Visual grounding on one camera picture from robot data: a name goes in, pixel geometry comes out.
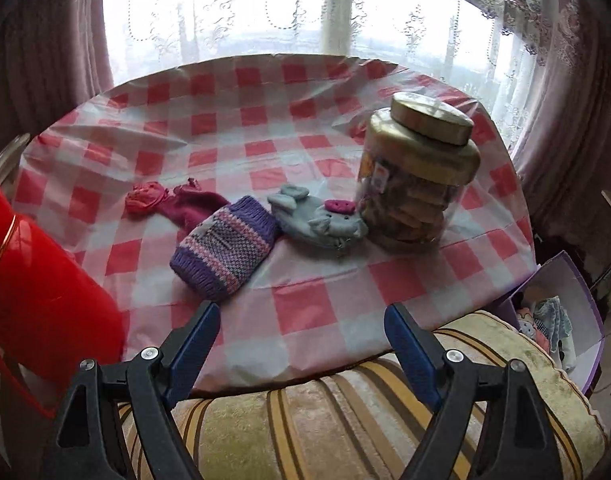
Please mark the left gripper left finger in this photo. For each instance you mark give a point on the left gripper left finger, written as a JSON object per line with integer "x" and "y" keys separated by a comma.
{"x": 87, "y": 440}

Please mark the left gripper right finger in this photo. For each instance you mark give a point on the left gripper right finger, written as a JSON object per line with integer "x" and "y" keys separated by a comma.
{"x": 517, "y": 440}

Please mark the purple striped knitted pouch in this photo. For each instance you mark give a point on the purple striped knitted pouch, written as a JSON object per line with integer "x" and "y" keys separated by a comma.
{"x": 219, "y": 256}

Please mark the grey sock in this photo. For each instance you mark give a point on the grey sock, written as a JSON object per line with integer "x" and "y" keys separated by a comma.
{"x": 547, "y": 323}

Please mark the purple cardboard box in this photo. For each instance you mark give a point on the purple cardboard box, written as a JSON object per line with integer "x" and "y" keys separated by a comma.
{"x": 560, "y": 277}

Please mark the red plastic container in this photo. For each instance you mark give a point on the red plastic container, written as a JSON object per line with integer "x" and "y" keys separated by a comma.
{"x": 53, "y": 314}

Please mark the striped sofa cushion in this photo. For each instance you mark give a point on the striped sofa cushion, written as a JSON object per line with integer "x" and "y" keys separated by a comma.
{"x": 365, "y": 423}

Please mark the red scrunchie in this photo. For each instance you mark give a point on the red scrunchie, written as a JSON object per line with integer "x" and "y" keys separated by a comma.
{"x": 144, "y": 198}

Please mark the magenta knitted glove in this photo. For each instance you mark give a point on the magenta knitted glove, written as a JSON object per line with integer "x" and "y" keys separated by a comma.
{"x": 188, "y": 205}

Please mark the glass jar gold lid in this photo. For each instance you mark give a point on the glass jar gold lid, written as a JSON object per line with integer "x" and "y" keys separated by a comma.
{"x": 418, "y": 158}

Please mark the pink drape curtain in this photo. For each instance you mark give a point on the pink drape curtain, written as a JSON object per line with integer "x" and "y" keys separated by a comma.
{"x": 53, "y": 57}

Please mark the lace window curtain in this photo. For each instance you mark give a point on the lace window curtain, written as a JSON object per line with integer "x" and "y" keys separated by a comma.
{"x": 490, "y": 49}

